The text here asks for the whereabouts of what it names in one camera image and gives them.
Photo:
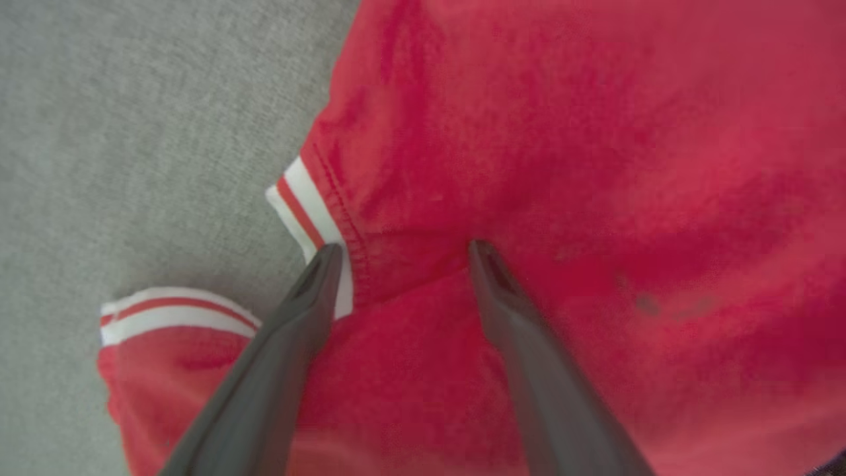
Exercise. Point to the grey fabric sofa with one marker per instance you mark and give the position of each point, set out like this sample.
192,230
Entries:
132,132

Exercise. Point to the red shirt white trim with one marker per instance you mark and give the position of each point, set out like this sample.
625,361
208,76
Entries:
562,165

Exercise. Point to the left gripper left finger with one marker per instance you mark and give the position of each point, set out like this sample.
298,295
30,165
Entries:
264,396

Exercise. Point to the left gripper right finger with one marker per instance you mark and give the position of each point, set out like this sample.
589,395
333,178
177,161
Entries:
562,410

